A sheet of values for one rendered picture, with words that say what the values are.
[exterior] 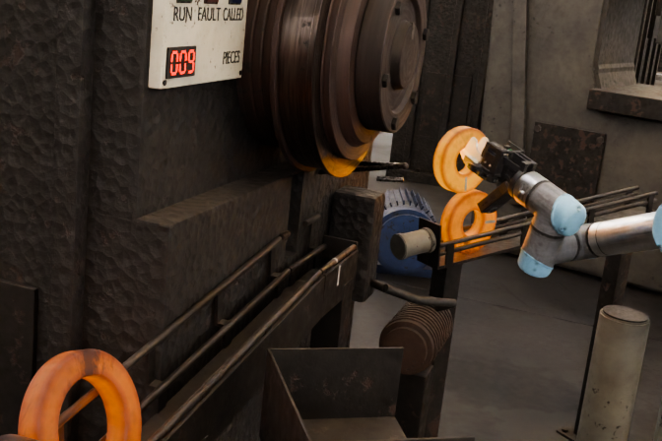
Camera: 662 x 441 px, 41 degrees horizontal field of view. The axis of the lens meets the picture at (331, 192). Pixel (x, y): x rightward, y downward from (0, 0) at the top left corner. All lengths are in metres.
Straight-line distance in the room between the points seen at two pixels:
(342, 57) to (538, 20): 2.90
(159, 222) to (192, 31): 0.28
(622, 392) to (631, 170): 2.02
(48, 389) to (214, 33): 0.60
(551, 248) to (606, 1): 2.45
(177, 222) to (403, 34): 0.53
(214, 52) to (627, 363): 1.33
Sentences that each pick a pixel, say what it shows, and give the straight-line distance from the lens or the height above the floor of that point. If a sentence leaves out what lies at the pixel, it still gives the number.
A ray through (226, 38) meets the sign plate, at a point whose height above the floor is 1.13.
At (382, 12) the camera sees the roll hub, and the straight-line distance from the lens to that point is 1.50.
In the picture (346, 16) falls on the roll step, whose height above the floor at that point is 1.18.
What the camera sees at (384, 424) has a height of 0.61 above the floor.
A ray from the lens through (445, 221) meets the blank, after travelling 2.09.
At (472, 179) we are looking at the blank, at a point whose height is 0.82.
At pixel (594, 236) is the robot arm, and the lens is 1.96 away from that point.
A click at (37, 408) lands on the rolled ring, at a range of 1.07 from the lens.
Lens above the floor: 1.23
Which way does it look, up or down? 13 degrees down
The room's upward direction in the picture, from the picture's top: 6 degrees clockwise
